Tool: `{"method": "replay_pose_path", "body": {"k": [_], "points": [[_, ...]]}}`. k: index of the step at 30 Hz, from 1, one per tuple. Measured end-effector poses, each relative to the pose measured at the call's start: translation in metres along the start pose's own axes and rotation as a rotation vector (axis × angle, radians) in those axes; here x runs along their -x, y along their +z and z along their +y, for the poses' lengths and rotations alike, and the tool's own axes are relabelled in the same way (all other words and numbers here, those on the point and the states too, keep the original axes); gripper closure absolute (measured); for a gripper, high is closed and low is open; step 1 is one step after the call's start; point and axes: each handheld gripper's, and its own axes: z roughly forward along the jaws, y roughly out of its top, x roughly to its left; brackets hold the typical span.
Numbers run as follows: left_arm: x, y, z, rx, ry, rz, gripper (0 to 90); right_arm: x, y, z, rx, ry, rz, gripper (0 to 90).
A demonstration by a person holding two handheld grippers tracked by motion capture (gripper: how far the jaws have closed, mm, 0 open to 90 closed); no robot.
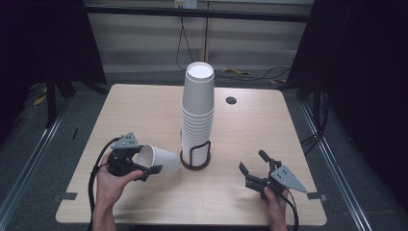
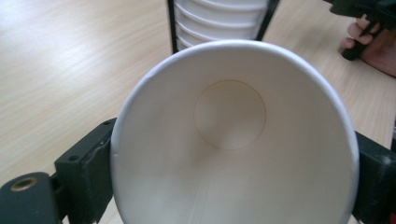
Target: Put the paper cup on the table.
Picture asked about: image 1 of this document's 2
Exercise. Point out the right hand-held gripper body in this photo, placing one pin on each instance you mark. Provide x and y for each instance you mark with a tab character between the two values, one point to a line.
285	178

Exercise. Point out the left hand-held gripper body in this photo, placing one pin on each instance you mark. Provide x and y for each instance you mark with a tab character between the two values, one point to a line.
123	160

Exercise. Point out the white disposable paper cup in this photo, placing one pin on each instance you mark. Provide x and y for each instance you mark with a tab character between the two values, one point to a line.
166	160

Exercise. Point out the stack of white cups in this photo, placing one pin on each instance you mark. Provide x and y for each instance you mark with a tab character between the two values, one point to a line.
198	93

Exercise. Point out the person's right hand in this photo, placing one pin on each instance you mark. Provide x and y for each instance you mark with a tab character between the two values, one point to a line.
278	207

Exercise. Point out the person's left hand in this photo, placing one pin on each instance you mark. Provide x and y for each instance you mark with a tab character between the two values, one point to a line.
109	189

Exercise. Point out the grey tape piece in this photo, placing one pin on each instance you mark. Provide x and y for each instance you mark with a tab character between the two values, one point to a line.
68	196
316	195

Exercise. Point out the dark round table grommet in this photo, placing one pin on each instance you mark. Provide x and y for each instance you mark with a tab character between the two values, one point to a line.
231	100

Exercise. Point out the yellow tape strip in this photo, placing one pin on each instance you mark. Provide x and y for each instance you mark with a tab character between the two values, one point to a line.
39	100
235	71

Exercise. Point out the black stand leg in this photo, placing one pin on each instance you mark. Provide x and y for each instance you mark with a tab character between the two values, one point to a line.
50	102

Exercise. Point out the black curtain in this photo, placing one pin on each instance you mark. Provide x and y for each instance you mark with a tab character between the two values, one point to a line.
38	38
362	80

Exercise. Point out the black horizontal bar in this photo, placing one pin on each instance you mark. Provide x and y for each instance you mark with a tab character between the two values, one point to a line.
192	13

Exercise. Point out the metal floor rail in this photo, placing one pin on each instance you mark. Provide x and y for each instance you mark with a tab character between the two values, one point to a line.
336	173
32	154

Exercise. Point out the white wall socket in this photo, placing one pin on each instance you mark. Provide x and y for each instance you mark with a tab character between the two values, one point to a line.
186	3

